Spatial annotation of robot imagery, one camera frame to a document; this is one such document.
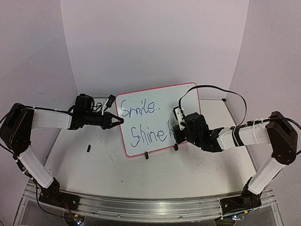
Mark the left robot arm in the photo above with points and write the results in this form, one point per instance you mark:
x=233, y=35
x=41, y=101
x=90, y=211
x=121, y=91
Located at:
x=18, y=124

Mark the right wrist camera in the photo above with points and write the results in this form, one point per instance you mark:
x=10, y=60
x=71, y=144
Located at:
x=179, y=115

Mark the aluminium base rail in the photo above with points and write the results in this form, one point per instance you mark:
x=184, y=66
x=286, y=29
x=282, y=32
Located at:
x=150, y=210

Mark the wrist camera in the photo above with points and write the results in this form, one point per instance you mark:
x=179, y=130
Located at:
x=108, y=103
x=179, y=115

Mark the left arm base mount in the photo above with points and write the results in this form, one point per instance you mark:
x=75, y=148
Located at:
x=53, y=196

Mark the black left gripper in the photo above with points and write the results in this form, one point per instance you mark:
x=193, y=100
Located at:
x=107, y=123

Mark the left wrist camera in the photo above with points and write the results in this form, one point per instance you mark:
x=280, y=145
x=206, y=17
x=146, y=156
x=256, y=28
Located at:
x=108, y=103

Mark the right black whiteboard stand clip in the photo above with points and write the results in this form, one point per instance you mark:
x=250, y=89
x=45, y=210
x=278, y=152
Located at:
x=175, y=147

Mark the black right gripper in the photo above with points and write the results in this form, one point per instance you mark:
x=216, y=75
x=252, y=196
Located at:
x=178, y=138

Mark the pink framed whiteboard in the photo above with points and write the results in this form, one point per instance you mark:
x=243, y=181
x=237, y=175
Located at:
x=149, y=118

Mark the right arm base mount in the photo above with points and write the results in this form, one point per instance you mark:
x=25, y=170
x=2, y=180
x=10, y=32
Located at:
x=247, y=200

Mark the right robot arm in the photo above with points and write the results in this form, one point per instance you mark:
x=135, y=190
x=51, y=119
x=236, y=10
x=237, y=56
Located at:
x=275, y=130

